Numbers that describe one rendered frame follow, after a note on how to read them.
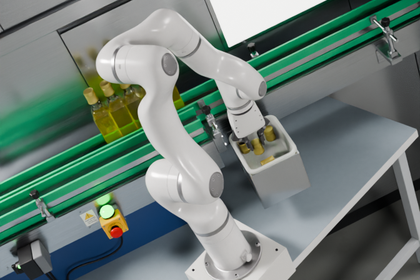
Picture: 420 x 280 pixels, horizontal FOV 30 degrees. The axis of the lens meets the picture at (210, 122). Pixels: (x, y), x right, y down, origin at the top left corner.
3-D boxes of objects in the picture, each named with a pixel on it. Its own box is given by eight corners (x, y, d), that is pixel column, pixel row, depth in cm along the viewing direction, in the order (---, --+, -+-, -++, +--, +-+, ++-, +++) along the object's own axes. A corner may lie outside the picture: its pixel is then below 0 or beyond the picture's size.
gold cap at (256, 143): (266, 151, 253) (262, 142, 250) (256, 157, 253) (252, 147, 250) (262, 145, 256) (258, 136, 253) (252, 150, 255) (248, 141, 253)
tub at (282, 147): (279, 130, 267) (272, 112, 262) (305, 169, 249) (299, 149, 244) (234, 153, 266) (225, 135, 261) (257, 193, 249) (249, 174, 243)
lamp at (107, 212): (113, 207, 256) (109, 200, 254) (116, 215, 252) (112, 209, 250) (100, 213, 256) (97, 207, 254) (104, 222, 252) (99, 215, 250)
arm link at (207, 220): (219, 239, 224) (185, 186, 209) (167, 230, 234) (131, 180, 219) (235, 205, 230) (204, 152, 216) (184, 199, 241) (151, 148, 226)
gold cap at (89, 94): (90, 106, 250) (85, 95, 247) (86, 102, 252) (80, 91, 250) (100, 100, 251) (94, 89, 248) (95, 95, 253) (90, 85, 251)
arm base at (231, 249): (273, 240, 240) (252, 203, 229) (240, 290, 232) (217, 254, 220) (226, 224, 252) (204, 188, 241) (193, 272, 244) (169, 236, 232)
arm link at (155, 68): (188, 182, 229) (235, 187, 220) (167, 209, 221) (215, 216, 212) (127, 35, 203) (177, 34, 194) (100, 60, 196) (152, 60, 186)
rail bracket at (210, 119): (212, 115, 264) (199, 88, 256) (227, 144, 250) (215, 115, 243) (204, 120, 264) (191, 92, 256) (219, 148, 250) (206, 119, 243)
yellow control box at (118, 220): (125, 217, 261) (115, 202, 257) (130, 232, 255) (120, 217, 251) (105, 227, 261) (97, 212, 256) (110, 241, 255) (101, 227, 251)
